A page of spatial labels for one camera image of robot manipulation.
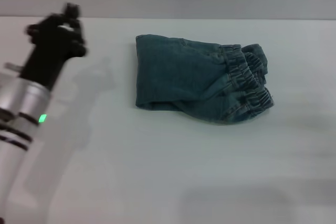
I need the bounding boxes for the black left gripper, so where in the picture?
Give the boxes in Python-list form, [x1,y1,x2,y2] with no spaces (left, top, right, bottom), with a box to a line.
[19,3,89,91]

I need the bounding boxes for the blue denim shorts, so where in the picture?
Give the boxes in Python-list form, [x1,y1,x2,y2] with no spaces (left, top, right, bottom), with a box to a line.
[135,34,275,125]

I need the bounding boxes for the left arm cable with connector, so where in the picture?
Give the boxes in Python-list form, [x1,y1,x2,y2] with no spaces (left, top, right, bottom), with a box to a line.
[3,62,24,74]

